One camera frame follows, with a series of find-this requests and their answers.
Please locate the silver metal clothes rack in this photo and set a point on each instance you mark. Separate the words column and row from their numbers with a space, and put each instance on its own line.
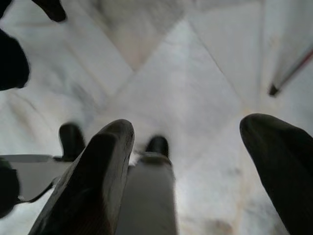
column 275, row 89

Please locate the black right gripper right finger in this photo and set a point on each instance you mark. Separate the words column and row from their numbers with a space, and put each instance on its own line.
column 283, row 176

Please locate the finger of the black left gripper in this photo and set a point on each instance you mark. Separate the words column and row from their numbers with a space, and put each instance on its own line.
column 52, row 9
column 12, row 63

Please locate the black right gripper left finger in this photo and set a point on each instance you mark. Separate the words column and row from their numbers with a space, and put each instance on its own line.
column 93, row 183

